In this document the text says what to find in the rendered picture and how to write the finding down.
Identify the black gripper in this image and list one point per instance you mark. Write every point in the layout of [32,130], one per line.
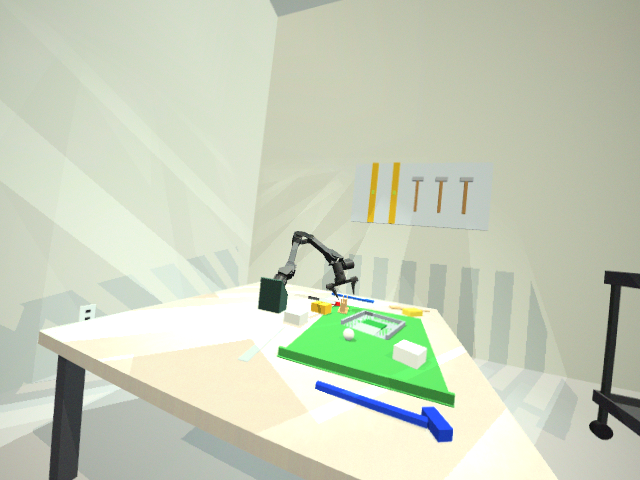
[340,277]

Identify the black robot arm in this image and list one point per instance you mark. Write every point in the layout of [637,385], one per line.
[286,273]

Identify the green flat mat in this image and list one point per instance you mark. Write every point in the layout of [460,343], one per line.
[373,353]

